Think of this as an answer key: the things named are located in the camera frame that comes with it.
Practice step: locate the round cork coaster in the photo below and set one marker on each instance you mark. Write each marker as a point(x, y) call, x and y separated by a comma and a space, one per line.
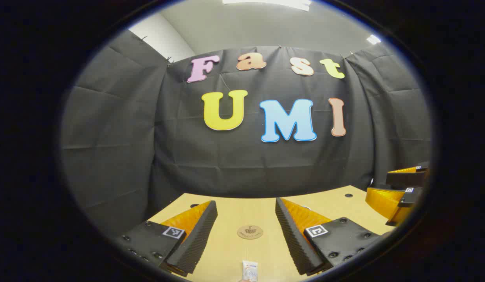
point(250, 232)

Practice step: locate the ceiling light panel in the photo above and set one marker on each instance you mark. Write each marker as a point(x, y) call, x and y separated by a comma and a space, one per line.
point(373, 39)
point(265, 2)

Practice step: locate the black backdrop cloth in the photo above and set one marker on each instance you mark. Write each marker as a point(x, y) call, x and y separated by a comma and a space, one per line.
point(226, 164)

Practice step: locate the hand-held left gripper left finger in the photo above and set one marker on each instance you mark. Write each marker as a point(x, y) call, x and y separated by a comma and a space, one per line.
point(199, 239)

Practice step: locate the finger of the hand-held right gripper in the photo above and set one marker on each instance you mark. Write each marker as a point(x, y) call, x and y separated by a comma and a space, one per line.
point(383, 201)
point(406, 178)

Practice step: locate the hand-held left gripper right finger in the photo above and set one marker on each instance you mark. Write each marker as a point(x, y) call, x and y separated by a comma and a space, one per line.
point(295, 239)

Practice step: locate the wooden desktop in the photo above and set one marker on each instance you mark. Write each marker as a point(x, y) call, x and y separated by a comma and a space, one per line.
point(246, 211)

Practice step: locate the white toothpaste tube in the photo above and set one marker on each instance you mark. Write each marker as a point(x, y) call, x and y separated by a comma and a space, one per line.
point(250, 271)

